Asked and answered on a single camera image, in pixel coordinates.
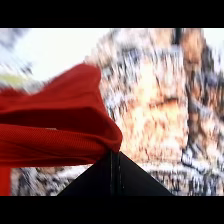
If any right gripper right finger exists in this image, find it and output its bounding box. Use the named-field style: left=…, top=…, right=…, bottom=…
left=116, top=151, right=174, bottom=197

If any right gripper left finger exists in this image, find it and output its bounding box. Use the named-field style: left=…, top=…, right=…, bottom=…
left=57, top=150, right=115, bottom=197

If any red T-shirt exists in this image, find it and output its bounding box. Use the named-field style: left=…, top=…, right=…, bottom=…
left=0, top=63, right=124, bottom=197

